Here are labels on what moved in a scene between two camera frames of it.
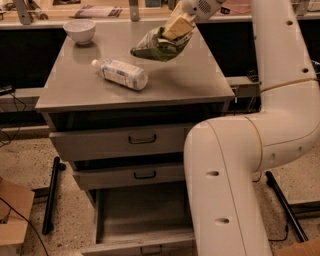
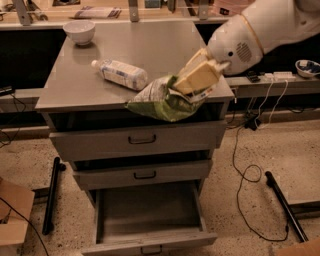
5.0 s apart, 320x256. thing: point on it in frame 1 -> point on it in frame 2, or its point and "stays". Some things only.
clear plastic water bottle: (122, 73) stays
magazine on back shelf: (93, 11) stays
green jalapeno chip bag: (155, 46) -> (159, 97)
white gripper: (199, 8) -> (234, 46)
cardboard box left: (14, 232) stays
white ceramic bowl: (81, 30) stays
